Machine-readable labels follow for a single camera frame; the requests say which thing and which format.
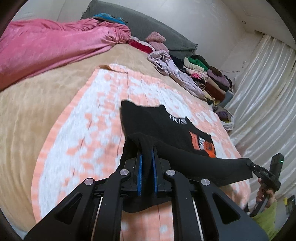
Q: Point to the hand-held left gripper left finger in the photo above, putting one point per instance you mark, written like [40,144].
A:
[139,169]

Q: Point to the grey quilted headboard cover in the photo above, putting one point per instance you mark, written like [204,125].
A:
[148,23]

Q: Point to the white satin curtain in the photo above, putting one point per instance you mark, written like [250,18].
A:
[266,92]

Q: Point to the white bag of clothes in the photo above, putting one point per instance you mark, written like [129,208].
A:
[225,118]

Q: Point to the crumpled lilac garment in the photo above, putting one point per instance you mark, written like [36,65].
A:
[173,69]

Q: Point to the person's right hand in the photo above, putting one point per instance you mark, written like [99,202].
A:
[260,193]

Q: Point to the beige fleece bed sheet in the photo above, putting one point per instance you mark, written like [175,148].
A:
[34,111]

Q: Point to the red white cloth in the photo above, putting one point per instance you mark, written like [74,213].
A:
[141,45]

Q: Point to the blue cloth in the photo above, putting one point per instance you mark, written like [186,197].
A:
[108,18]

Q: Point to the pink velvet quilt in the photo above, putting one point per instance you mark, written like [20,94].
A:
[46,46]

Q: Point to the pink fluffy garment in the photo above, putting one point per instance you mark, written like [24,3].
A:
[156,39]

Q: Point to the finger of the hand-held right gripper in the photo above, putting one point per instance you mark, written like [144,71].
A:
[253,167]

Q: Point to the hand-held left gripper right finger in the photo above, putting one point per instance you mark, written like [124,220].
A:
[154,173]

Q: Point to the black sweater with orange cuffs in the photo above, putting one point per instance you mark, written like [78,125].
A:
[150,120]

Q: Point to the grey blue cushion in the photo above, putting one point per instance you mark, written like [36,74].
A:
[230,96]

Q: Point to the orange white checked blanket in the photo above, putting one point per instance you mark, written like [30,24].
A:
[97,129]

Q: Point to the pile of folded clothes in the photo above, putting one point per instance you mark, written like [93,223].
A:
[208,76]

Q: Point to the person's right forearm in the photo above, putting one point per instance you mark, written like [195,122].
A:
[266,222]

